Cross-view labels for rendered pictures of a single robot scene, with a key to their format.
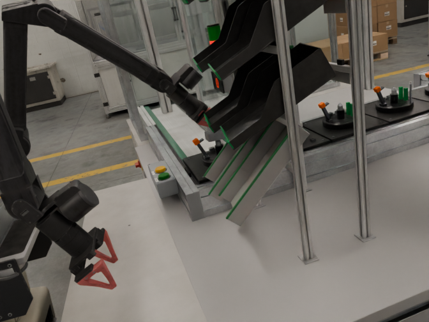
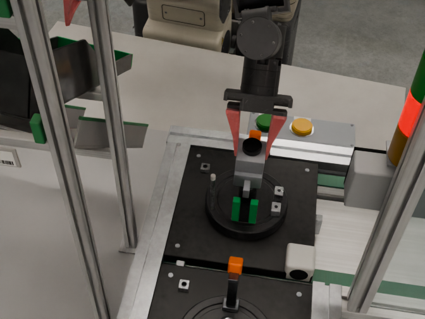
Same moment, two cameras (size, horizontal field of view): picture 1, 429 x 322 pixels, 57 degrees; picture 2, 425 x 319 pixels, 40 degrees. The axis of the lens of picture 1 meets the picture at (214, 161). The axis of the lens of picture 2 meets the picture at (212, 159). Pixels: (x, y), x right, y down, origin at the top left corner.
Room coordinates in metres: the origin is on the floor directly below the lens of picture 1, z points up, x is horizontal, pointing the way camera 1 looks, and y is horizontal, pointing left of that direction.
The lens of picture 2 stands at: (1.50, -0.63, 1.77)
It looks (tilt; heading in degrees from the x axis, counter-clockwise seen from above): 48 degrees down; 111
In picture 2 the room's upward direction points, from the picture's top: 2 degrees clockwise
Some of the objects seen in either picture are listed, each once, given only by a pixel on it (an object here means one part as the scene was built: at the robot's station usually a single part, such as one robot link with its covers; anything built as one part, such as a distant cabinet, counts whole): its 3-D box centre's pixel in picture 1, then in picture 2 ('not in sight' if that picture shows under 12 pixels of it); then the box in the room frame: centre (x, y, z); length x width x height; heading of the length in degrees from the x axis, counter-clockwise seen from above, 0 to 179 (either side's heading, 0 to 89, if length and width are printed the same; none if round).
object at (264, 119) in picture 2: (164, 177); (265, 123); (1.30, 0.19, 0.96); 0.04 x 0.04 x 0.02
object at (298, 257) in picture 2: not in sight; (299, 262); (1.45, -0.10, 0.97); 0.05 x 0.05 x 0.04; 13
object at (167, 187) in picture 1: (162, 177); (299, 138); (1.37, 0.20, 0.93); 0.21 x 0.07 x 0.06; 13
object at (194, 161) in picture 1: (221, 161); (245, 209); (1.34, -0.03, 0.96); 0.24 x 0.24 x 0.02; 13
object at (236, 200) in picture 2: not in sight; (236, 209); (1.33, -0.07, 1.01); 0.01 x 0.01 x 0.05; 13
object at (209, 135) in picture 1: (217, 128); (250, 163); (1.34, -0.03, 1.09); 0.08 x 0.04 x 0.07; 104
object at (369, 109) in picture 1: (394, 96); not in sight; (1.51, -0.75, 1.01); 0.24 x 0.24 x 0.13; 13
